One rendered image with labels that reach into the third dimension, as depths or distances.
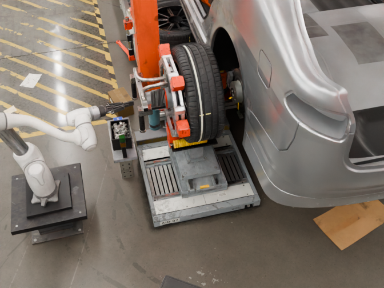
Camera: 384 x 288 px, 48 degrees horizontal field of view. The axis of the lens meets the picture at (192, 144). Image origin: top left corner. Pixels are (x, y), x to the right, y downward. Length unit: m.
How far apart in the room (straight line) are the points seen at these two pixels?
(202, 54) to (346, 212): 1.66
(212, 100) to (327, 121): 0.87
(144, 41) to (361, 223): 2.08
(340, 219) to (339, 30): 1.41
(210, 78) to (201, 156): 0.88
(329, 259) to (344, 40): 1.56
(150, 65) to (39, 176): 1.11
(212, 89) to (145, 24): 0.70
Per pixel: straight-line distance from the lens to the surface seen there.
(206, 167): 3.37
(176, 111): 2.72
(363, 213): 3.62
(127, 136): 3.18
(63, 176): 3.29
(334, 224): 3.48
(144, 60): 3.24
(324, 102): 1.94
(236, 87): 2.98
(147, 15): 3.05
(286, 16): 2.18
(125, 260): 3.21
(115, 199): 3.51
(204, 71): 2.73
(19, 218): 3.22
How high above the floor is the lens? 2.79
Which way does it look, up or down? 47 degrees down
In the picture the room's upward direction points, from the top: straight up
